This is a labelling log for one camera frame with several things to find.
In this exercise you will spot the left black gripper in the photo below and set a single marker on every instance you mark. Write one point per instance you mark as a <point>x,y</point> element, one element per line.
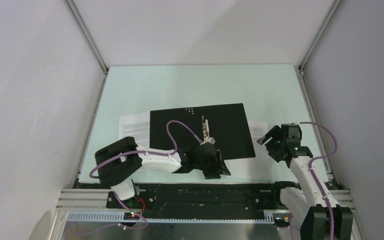
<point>219,167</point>

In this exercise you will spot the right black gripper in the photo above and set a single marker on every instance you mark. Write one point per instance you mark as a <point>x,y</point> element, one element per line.
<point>275,132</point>

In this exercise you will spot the white paper sheet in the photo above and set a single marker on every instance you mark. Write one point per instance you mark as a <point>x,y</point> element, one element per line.
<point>261,168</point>

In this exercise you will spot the red folder black inside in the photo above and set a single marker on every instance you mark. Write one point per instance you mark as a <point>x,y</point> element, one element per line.
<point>227,124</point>

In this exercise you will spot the printed paper sheet top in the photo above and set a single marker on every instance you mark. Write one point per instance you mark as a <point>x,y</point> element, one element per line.
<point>136,126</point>

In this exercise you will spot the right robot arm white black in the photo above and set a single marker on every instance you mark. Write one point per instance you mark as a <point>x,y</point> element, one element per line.
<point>313,210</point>

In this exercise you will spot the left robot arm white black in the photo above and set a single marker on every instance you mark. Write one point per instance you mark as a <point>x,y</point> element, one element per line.
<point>117,162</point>

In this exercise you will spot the metal folder clip mechanism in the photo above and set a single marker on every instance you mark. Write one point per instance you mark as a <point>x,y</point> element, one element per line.
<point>205,128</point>

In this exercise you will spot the left circuit board with leds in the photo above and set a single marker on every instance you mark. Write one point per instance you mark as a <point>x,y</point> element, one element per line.
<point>131,216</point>

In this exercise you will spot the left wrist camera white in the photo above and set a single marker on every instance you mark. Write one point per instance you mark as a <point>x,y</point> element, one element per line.
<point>210,140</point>

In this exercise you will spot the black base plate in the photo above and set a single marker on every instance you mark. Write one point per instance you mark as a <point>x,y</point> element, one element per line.
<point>244,201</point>

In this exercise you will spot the right aluminium frame post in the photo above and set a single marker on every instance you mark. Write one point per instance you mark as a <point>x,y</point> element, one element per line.
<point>320,33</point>

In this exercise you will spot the aluminium frame post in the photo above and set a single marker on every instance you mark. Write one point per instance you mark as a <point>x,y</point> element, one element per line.
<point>320,33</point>
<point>86,34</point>

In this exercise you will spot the right circuit board with wires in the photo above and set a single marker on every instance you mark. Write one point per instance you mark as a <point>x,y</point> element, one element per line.
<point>282,221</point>

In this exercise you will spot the grey slotted cable duct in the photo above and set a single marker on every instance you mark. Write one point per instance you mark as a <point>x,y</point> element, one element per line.
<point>121,217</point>

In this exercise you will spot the left aluminium frame post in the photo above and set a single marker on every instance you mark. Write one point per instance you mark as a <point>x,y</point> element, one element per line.
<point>86,34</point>

